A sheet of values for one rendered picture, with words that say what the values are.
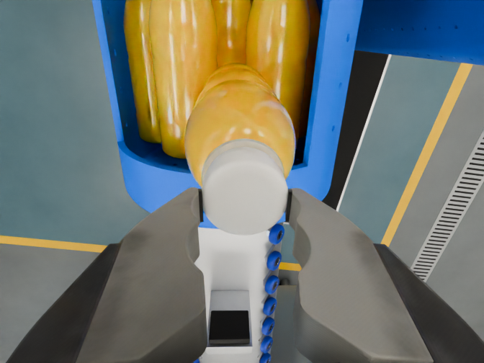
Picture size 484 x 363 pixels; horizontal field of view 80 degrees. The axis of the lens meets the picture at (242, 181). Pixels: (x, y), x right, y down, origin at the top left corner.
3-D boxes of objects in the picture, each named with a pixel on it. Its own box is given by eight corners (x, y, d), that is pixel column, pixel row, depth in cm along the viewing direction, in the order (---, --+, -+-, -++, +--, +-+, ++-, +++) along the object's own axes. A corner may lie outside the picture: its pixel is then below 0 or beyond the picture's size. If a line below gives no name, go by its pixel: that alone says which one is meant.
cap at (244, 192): (256, 125, 14) (260, 138, 12) (294, 187, 15) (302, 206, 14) (189, 166, 14) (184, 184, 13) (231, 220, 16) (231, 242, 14)
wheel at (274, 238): (266, 245, 64) (274, 249, 63) (268, 228, 62) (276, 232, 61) (277, 235, 67) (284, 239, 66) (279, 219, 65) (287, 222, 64)
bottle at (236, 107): (246, 49, 29) (270, 77, 12) (280, 109, 32) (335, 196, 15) (189, 88, 30) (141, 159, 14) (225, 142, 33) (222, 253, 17)
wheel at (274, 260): (265, 271, 67) (272, 275, 66) (266, 256, 65) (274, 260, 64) (274, 261, 70) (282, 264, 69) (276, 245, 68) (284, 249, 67)
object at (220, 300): (211, 297, 77) (206, 354, 63) (210, 285, 75) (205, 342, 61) (248, 296, 77) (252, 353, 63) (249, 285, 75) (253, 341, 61)
